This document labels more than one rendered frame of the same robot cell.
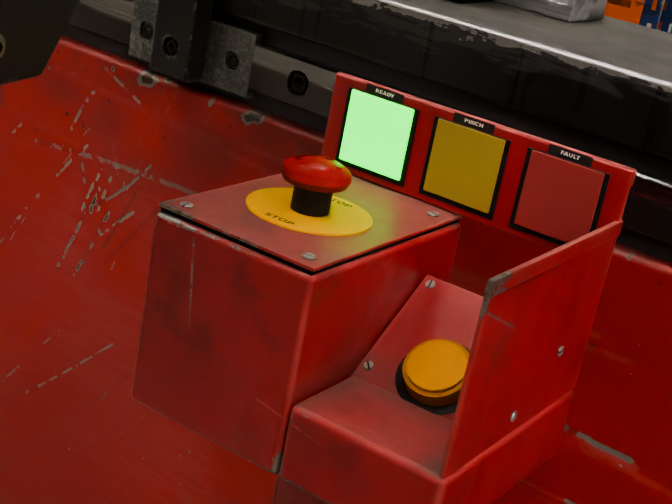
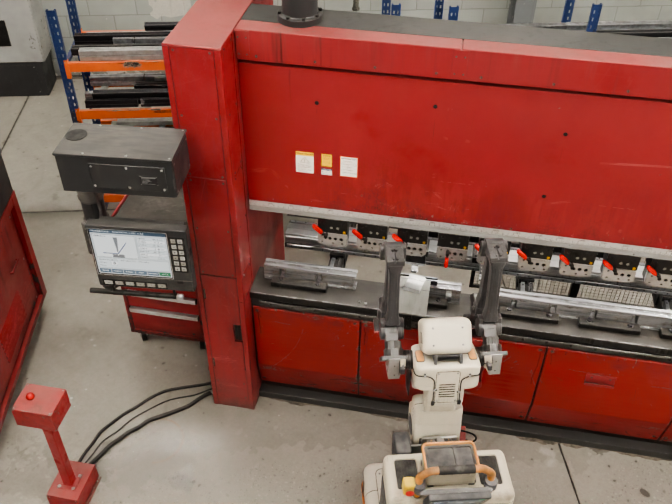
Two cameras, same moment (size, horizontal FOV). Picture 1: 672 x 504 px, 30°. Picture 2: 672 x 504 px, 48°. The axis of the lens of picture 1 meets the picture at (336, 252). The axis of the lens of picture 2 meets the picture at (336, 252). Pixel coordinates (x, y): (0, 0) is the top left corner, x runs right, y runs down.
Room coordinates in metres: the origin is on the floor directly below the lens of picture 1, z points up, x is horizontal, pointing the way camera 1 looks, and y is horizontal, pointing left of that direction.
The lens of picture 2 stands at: (-1.51, 1.54, 3.65)
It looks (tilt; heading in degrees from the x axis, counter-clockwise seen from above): 40 degrees down; 338
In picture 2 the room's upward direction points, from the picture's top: 1 degrees clockwise
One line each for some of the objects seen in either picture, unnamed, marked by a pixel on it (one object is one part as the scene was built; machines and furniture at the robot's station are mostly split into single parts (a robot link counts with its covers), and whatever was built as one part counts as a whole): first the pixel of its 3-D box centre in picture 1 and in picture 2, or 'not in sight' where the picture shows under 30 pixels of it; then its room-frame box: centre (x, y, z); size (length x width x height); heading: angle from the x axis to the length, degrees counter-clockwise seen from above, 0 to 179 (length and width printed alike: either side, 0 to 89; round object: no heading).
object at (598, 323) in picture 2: not in sight; (608, 325); (0.49, -0.76, 0.89); 0.30 x 0.05 x 0.03; 58
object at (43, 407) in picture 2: not in sight; (57, 448); (1.13, 1.98, 0.41); 0.25 x 0.20 x 0.83; 148
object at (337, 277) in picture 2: not in sight; (310, 273); (1.37, 0.53, 0.92); 0.50 x 0.06 x 0.10; 58
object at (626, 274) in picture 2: not in sight; (619, 263); (0.56, -0.76, 1.26); 0.15 x 0.09 x 0.17; 58
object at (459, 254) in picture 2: not in sight; (452, 242); (0.98, -0.08, 1.26); 0.15 x 0.09 x 0.17; 58
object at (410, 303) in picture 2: not in sight; (410, 296); (0.95, 0.14, 1.00); 0.26 x 0.18 x 0.01; 148
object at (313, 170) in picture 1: (313, 191); not in sight; (0.66, 0.02, 0.79); 0.04 x 0.04 x 0.04
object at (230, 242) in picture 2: not in sight; (239, 211); (1.74, 0.80, 1.15); 0.85 x 0.25 x 2.30; 148
